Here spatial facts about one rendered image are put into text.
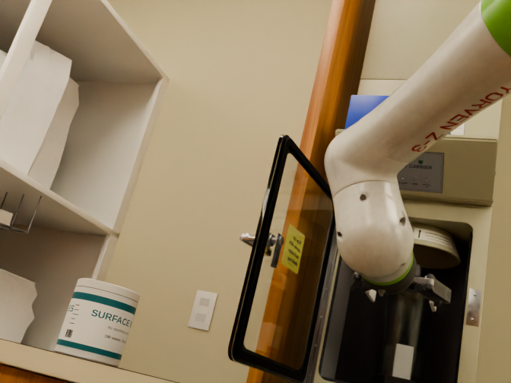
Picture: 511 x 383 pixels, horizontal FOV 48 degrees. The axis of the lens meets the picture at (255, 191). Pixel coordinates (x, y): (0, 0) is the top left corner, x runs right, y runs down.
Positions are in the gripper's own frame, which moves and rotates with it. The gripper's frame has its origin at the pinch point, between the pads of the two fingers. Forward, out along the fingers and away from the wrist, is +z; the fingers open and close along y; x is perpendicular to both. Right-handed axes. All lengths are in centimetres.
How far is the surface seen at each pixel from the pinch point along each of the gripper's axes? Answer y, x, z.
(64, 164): 135, -40, 41
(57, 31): 130, -77, 10
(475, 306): -13.4, -0.8, 1.8
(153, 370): 75, 23, 43
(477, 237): -12.4, -14.7, 1.8
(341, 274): 13.9, -3.6, 3.4
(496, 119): -13.8, -41.8, 1.8
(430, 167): -2.4, -26.0, -5.5
